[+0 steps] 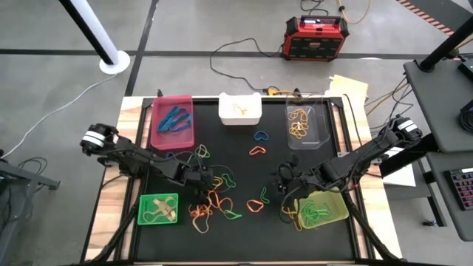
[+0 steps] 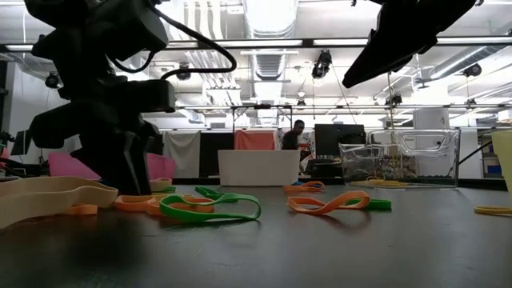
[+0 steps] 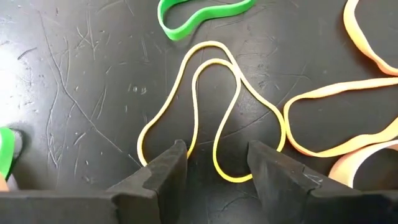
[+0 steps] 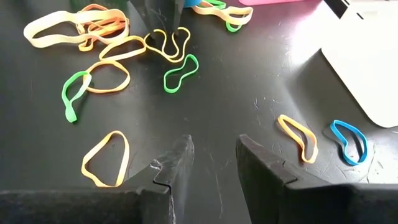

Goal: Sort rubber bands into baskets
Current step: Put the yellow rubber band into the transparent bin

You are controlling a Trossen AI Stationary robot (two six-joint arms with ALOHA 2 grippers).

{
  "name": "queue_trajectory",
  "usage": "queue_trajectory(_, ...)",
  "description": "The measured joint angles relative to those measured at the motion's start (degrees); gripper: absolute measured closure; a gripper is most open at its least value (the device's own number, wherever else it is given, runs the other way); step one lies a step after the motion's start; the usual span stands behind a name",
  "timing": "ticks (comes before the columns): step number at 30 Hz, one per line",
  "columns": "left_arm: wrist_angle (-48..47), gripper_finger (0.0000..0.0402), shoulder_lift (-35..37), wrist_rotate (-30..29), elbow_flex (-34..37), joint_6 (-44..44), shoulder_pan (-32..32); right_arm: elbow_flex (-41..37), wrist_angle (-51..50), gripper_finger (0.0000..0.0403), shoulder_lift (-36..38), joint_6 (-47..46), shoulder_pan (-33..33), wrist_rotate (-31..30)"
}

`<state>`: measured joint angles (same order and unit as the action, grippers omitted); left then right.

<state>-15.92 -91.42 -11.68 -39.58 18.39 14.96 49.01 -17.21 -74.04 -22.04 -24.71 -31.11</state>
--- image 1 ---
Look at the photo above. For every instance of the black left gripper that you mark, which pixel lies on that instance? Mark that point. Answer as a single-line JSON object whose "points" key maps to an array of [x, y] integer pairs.
{"points": [[199, 179]]}

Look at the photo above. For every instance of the black table frame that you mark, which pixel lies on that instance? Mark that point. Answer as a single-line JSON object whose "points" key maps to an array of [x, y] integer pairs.
{"points": [[146, 101]]}

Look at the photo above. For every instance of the grey stand base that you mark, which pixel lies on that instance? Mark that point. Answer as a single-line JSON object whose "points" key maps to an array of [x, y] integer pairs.
{"points": [[22, 177]]}

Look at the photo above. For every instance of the green plastic basket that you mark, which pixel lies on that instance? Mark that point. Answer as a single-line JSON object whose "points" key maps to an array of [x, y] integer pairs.
{"points": [[142, 218]]}

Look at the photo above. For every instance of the black desk post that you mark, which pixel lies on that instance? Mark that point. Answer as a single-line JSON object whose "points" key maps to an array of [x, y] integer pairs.
{"points": [[443, 44]]}

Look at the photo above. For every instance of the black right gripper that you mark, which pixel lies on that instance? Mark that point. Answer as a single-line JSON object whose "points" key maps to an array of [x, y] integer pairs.
{"points": [[297, 179]]}

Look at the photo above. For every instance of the thin blue rubber band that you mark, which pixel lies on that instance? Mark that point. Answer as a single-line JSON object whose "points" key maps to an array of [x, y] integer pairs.
{"points": [[184, 128], [175, 110]]}

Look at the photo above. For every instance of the white plastic basket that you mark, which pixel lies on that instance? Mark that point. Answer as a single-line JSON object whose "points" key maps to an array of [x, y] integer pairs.
{"points": [[229, 118]]}

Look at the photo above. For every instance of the clear plastic basket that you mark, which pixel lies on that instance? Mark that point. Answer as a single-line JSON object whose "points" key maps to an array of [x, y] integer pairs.
{"points": [[318, 122]]}

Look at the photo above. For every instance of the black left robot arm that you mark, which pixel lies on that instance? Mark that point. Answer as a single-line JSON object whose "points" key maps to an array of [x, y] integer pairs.
{"points": [[140, 159]]}

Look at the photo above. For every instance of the black table mat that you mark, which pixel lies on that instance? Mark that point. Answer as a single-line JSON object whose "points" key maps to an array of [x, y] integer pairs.
{"points": [[258, 240]]}

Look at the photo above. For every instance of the yellow paper sheet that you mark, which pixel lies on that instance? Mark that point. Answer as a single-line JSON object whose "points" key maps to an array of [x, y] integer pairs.
{"points": [[349, 88]]}

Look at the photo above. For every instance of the grey desk top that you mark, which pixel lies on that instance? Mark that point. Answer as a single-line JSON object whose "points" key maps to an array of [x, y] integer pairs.
{"points": [[436, 111], [443, 207]]}

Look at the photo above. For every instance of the yellow plastic basket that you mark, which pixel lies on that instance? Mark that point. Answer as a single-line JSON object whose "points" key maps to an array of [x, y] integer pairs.
{"points": [[340, 214]]}

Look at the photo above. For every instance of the black support beam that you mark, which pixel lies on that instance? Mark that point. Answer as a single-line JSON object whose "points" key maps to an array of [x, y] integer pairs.
{"points": [[406, 160]]}

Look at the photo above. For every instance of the thin tan rubber band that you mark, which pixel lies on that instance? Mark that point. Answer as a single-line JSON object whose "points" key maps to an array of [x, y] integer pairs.
{"points": [[201, 231]]}

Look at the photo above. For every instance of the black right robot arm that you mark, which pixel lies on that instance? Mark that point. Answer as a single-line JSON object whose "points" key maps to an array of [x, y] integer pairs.
{"points": [[369, 155]]}

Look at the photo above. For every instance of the white paper sheet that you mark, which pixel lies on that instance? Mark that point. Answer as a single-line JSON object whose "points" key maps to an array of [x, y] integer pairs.
{"points": [[401, 177]]}

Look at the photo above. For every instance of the small black floor object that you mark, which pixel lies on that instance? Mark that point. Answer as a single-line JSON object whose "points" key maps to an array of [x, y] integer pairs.
{"points": [[428, 222]]}

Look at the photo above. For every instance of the green rubber band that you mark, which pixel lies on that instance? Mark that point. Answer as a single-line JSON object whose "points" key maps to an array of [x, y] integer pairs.
{"points": [[264, 192], [196, 151], [310, 216], [229, 177], [323, 212], [236, 216]]}

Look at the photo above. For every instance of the red black portable power station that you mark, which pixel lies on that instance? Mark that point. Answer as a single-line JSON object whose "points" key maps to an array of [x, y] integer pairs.
{"points": [[314, 40]]}

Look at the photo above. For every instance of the backlit computer keyboard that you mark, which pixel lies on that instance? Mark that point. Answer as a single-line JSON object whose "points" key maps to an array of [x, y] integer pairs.
{"points": [[463, 188]]}

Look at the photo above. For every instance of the flat black desk device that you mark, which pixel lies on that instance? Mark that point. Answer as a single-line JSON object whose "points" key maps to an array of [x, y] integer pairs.
{"points": [[467, 68]]}

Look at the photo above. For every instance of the yellow power plug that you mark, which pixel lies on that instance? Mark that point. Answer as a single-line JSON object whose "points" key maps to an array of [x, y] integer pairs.
{"points": [[273, 90]]}

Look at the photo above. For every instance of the black frame strut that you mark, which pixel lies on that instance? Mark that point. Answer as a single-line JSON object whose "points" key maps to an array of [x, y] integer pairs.
{"points": [[118, 229], [369, 232]]}

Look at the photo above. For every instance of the pink plastic basket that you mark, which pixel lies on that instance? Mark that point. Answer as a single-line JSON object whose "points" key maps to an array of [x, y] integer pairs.
{"points": [[159, 140]]}

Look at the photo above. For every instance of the pole with white round base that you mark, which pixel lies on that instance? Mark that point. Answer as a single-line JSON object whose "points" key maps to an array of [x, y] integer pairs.
{"points": [[114, 65]]}

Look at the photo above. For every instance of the small blue rubber band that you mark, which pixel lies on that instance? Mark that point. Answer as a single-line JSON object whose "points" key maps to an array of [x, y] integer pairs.
{"points": [[255, 135]]}

